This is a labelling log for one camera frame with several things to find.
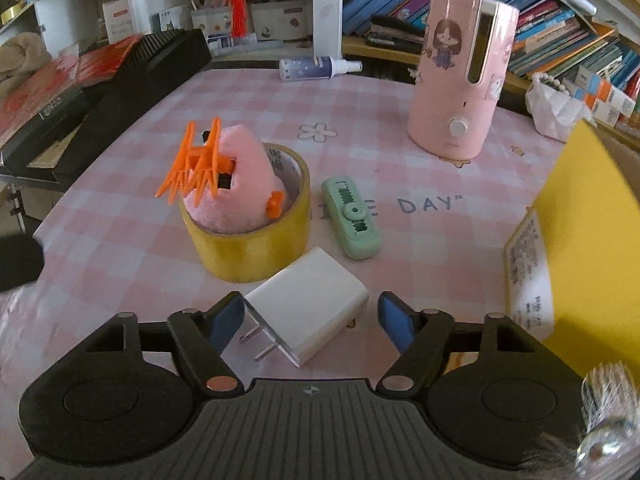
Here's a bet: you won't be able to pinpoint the orange hair claw clip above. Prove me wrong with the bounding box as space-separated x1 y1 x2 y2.
154 117 236 206

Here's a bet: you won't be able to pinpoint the large black ribbed case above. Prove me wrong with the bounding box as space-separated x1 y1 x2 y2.
0 28 214 187

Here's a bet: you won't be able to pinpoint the red tassel ornament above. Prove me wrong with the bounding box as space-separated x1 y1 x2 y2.
224 0 250 42

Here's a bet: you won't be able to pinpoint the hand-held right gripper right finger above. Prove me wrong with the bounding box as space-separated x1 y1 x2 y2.
376 290 552 396

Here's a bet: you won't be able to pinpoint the white charger plug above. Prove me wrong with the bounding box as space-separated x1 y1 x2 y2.
238 246 371 369

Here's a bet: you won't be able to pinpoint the pink plush toy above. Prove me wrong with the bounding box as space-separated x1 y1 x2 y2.
182 125 289 235

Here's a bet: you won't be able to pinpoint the black stapler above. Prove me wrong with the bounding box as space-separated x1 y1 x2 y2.
364 13 426 56

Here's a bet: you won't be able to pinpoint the pink checked tablecloth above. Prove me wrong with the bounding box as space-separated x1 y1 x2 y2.
0 56 601 402

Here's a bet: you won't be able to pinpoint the white bead bracelet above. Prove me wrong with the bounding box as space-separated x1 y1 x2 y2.
531 72 572 97

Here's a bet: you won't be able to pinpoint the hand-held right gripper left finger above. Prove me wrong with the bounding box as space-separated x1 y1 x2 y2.
75 291 246 395

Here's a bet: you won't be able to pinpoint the small spray bottle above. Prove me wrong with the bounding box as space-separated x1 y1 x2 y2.
278 56 363 83

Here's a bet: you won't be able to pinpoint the white bookshelf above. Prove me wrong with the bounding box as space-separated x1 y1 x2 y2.
311 0 640 111

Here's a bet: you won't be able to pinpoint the pink humidifier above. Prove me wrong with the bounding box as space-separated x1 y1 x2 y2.
405 0 519 160

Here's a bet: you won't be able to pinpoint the blue white small box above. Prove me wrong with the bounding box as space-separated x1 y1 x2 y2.
149 5 189 36

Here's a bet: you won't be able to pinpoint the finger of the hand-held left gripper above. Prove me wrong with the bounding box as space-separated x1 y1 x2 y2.
0 233 46 293

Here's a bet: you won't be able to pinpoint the orange blue small box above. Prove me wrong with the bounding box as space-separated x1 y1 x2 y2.
574 62 625 111
590 85 639 127

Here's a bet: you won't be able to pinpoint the yellow tape roll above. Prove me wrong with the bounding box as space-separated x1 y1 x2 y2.
178 143 311 284

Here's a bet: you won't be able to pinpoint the slim black box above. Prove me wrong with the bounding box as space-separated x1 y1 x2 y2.
0 86 102 162

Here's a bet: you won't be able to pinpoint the yellow cardboard box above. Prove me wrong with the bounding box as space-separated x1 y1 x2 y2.
502 118 640 379

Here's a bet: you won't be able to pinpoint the red paper packets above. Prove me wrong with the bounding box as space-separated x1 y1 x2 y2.
0 32 144 147

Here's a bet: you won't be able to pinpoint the green correction tape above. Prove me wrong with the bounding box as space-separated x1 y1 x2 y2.
319 174 384 261

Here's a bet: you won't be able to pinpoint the beige cloth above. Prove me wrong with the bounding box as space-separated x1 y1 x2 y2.
0 32 54 97

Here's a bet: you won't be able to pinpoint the desk pen holders with brushes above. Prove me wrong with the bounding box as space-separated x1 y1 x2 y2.
189 0 314 42

